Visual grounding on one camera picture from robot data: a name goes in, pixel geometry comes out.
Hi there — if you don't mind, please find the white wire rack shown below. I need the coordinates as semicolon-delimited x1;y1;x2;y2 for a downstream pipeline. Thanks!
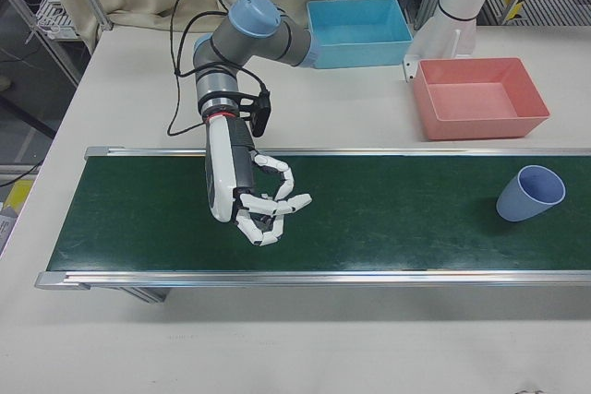
34;0;78;40

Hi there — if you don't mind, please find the pink plastic box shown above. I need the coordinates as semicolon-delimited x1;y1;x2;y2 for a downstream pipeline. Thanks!
412;56;551;141

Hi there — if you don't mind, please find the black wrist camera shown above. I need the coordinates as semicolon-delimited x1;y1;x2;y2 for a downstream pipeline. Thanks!
237;91;273;137

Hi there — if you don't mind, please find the light blue plastic cup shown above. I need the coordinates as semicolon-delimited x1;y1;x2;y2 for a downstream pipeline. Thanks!
496;164;567;223

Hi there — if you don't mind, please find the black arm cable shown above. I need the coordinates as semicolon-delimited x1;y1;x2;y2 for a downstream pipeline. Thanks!
165;0;271;137

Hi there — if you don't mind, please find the light blue plastic box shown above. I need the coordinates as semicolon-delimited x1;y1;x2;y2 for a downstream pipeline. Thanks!
306;0;415;70

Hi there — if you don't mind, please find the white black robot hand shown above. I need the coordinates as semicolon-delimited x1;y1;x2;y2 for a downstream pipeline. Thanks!
204;114;313;247

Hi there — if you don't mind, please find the green conveyor belt aluminium frame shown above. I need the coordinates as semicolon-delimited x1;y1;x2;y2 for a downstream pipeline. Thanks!
34;145;591;305

